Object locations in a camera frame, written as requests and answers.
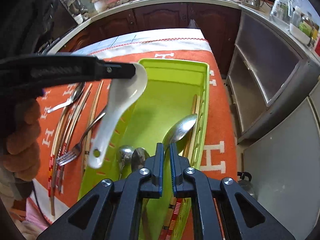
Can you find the clear glass jar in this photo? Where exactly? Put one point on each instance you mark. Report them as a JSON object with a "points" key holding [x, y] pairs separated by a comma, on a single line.
{"points": [[281, 10]]}

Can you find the plastic food container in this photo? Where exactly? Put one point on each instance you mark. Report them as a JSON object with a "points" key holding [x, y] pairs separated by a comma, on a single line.
{"points": [[115, 2]]}

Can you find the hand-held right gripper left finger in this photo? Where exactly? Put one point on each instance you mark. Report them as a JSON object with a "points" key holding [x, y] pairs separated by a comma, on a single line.
{"points": [[157, 177]]}

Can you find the white refrigerator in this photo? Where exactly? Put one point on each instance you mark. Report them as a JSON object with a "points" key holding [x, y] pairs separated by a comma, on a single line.
{"points": [[287, 167]]}

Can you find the person's left forearm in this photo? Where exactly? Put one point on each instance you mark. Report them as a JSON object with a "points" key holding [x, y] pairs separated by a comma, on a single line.
{"points": [[12, 187]]}

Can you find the light blue grid table cover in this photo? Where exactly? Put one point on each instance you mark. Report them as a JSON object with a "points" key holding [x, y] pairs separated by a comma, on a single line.
{"points": [[150, 37]]}

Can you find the brown wooden base cabinets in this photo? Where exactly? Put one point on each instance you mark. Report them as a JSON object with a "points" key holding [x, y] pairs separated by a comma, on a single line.
{"points": [[160, 15]]}

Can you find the person's left hand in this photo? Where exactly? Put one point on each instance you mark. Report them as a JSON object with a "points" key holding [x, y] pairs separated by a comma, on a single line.
{"points": [[25, 140]]}

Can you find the green label jar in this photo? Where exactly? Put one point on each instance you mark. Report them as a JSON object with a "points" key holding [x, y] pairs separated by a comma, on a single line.
{"points": [[306, 26]]}

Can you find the white bowl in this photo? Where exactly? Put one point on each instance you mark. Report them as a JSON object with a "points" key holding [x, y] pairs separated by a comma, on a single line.
{"points": [[298, 33]]}

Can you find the metal fork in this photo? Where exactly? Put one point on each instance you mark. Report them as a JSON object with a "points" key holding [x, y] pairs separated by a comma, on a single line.
{"points": [[86, 133]]}

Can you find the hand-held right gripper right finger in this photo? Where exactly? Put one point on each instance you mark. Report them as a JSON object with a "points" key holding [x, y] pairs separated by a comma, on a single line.
{"points": [[176, 177]]}

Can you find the hanging plastic bag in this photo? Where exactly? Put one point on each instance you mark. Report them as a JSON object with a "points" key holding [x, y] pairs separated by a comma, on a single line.
{"points": [[193, 24]]}

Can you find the orange printed blanket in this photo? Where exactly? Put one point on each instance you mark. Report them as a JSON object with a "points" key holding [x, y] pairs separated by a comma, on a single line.
{"points": [[220, 100]]}

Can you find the glass teapot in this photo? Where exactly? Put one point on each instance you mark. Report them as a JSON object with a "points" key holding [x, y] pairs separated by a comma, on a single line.
{"points": [[247, 185]]}

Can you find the white ceramic spoon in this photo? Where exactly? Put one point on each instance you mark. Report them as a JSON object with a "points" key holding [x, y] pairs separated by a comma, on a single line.
{"points": [[117, 105]]}

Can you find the large metal spoon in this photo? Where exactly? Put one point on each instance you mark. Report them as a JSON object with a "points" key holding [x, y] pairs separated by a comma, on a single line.
{"points": [[182, 130], [76, 92]]}

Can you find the green plastic utensil tray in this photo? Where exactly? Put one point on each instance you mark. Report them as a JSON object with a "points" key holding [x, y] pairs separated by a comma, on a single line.
{"points": [[160, 100]]}

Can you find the grey storage cabinet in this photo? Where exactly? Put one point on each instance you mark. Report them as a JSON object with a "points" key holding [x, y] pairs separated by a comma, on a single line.
{"points": [[270, 55]]}

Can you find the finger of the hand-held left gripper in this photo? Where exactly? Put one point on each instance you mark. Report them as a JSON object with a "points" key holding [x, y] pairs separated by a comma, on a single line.
{"points": [[75, 63]]}

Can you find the pink clothing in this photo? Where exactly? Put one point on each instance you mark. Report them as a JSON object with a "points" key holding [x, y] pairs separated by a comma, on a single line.
{"points": [[37, 215]]}

